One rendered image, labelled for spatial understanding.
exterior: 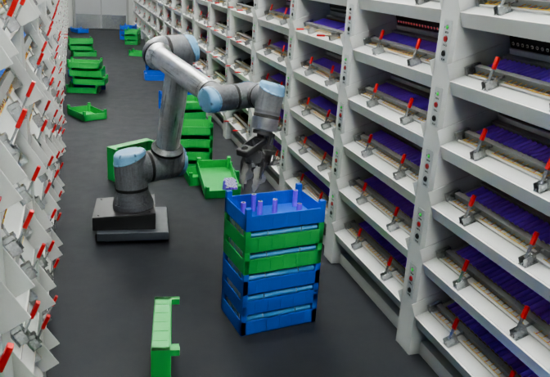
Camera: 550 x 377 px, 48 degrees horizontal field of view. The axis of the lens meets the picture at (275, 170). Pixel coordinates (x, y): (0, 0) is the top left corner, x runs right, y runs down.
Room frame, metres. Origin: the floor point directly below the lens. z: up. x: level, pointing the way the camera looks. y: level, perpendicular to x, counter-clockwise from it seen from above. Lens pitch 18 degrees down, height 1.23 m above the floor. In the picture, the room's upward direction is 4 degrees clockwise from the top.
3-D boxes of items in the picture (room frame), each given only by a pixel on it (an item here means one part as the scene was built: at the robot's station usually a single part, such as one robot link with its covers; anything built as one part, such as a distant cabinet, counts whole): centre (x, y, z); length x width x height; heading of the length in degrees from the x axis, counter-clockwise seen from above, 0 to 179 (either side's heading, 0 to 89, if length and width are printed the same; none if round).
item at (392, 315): (2.90, -0.27, 0.03); 2.19 x 0.16 x 0.05; 18
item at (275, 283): (2.03, -0.01, 0.20); 0.30 x 0.20 x 0.08; 116
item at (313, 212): (2.03, -0.01, 0.44); 0.30 x 0.20 x 0.08; 116
